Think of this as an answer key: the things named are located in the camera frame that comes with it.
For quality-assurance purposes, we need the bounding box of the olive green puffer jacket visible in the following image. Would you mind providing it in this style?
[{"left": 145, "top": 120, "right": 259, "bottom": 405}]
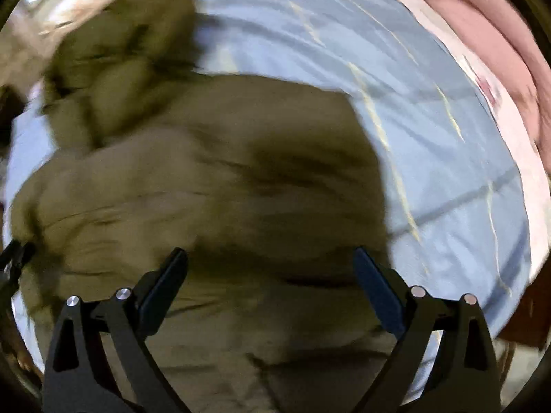
[{"left": 10, "top": 0, "right": 387, "bottom": 412}]

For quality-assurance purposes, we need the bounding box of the light blue plaid bedsheet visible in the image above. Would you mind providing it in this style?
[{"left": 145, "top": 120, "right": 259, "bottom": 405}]
[{"left": 2, "top": 0, "right": 535, "bottom": 401}]

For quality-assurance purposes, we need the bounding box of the pink folded blanket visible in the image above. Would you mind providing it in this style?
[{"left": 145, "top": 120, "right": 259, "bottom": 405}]
[{"left": 424, "top": 0, "right": 550, "bottom": 170}]

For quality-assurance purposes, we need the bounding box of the pink floral quilt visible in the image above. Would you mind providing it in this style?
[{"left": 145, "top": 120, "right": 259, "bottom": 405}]
[{"left": 12, "top": 0, "right": 551, "bottom": 272}]

